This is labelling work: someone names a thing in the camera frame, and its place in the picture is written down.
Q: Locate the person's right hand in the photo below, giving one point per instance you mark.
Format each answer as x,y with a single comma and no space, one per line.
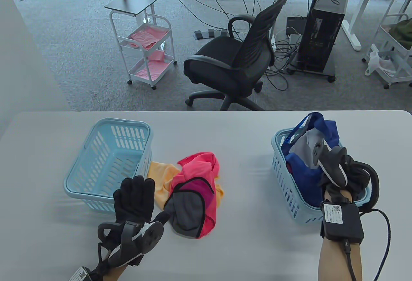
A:
357,178

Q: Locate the person's left hand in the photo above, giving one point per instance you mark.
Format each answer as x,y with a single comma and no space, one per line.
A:
135,200

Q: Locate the orange towel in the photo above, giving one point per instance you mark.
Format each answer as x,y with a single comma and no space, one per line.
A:
164,178

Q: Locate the light blue hand basket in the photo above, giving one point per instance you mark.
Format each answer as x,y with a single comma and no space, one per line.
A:
305,220
83,194

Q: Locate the pink grey black-trimmed apparel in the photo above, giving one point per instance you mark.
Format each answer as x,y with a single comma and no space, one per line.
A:
186,210

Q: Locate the blue grey apparel cap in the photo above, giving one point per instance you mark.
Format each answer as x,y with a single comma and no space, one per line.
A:
302,171

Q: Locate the magenta apparel garment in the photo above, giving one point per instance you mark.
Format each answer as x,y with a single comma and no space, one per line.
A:
288,167

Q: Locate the person's right forearm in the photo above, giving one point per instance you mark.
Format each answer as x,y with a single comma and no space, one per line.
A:
338,261

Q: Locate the person's left forearm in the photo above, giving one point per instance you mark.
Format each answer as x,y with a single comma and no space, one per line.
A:
117,273

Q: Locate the black grey hand controller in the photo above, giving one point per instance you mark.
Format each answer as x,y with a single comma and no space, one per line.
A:
333,168
149,237

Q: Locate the black wrist sensor box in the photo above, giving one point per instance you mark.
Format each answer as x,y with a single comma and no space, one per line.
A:
341,223
80,274

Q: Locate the black wheeled computer stand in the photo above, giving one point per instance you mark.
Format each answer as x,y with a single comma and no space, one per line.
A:
322,74

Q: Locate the white metal basket cart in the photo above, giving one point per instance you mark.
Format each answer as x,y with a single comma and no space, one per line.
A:
402,76

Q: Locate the white plastic bag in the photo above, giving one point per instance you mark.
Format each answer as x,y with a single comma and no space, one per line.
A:
378,63

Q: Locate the pink plastic bag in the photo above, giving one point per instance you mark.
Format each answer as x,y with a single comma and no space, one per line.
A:
157,55
151,70
149,36

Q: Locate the white three-tier cart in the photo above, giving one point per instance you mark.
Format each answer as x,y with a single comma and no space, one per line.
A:
146,68

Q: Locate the black computer tower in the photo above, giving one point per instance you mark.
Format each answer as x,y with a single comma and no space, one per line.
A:
318,42

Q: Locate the white standing desk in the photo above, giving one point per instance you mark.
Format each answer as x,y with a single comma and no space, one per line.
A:
352,36

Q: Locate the olive green bag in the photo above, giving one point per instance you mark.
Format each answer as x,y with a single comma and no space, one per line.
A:
402,33

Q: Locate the black office chair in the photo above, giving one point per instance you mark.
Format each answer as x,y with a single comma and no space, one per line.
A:
225,55

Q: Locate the grey foot pedal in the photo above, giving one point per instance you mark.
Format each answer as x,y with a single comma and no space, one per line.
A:
210,33

